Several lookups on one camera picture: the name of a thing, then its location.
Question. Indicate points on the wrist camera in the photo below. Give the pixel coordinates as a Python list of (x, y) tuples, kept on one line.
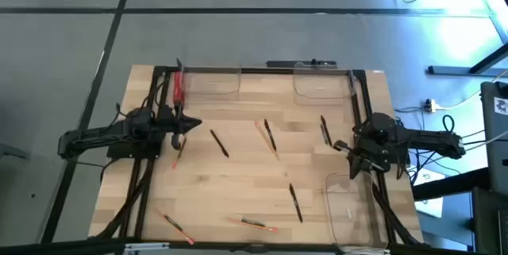
[(175, 141), (341, 145)]

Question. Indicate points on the black diagonal desk leg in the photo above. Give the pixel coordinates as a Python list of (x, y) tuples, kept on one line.
[(490, 59)]

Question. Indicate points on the white paper sheet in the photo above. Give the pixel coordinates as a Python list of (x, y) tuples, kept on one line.
[(430, 207)]

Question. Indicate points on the black aluminium table frame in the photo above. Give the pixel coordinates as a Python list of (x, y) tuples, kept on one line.
[(266, 71)]

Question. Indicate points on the red stapler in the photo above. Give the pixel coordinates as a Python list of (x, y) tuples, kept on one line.
[(178, 88)]

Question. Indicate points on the white power strip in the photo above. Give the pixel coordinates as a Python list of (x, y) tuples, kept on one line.
[(429, 106)]

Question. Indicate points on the clear plastic bin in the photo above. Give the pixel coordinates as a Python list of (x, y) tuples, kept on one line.
[(309, 80), (345, 223), (214, 84)]

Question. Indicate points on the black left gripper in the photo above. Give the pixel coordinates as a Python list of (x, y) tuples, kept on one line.
[(172, 122)]

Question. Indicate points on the dark grey cabinet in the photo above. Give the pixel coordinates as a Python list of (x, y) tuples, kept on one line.
[(498, 147)]

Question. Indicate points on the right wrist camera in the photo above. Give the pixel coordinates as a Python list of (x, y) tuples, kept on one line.
[(341, 145)]

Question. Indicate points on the black floor beam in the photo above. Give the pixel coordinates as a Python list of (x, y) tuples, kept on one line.
[(448, 185)]

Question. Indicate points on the grey furniture foot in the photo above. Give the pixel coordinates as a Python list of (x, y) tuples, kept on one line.
[(12, 152)]

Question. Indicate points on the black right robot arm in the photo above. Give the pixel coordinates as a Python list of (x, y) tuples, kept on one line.
[(428, 141)]

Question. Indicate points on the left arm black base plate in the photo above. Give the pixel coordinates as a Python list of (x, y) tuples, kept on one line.
[(119, 153)]

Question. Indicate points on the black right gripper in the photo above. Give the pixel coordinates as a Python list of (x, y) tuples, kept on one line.
[(367, 155)]

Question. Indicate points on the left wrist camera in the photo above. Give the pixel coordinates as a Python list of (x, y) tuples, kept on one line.
[(175, 141)]

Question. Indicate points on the yellow pencil with pink eraser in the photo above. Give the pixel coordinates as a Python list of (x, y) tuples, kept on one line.
[(175, 163), (270, 229), (266, 140), (188, 239)]

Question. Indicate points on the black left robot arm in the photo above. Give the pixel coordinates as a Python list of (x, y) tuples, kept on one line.
[(99, 136)]

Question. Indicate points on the grey desk foot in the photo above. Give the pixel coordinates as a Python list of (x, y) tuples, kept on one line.
[(448, 70)]

